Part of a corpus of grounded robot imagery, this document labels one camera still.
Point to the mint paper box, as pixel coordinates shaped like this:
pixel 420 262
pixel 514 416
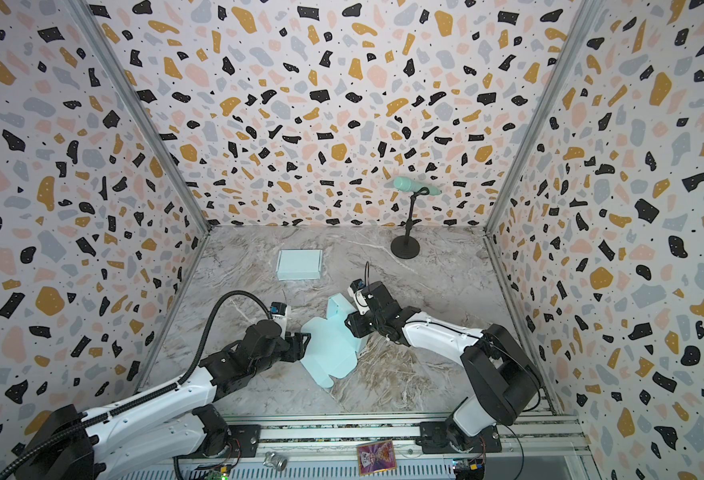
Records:
pixel 298 264
pixel 332 352

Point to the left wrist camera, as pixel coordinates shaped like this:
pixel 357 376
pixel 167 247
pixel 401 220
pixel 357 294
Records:
pixel 280 313

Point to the colourful square card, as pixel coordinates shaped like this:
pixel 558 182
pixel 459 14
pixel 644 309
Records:
pixel 376 457

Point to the circuit board left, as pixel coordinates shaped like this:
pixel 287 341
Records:
pixel 220 471

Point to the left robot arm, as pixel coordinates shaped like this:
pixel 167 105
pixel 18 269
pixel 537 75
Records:
pixel 175 419

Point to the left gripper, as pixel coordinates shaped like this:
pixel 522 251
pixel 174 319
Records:
pixel 298 345

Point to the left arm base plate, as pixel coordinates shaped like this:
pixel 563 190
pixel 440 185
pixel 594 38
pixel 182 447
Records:
pixel 234 441

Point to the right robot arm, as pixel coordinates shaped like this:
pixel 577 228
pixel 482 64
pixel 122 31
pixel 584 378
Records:
pixel 503 378

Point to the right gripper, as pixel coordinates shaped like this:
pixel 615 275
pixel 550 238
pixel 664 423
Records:
pixel 359 322

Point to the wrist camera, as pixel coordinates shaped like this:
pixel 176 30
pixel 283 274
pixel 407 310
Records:
pixel 280 313
pixel 356 292

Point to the circuit board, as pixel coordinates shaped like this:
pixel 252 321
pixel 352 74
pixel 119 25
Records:
pixel 220 471
pixel 469 468

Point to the aluminium mounting rail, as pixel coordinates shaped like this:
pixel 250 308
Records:
pixel 540 445

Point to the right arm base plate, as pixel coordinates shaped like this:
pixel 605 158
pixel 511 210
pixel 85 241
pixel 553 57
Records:
pixel 443 437

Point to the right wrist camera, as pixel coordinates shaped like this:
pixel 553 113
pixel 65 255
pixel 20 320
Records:
pixel 356 292

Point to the black microphone stand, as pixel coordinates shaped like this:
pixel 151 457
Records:
pixel 405 246

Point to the circuit board right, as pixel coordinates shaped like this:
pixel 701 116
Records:
pixel 469 468

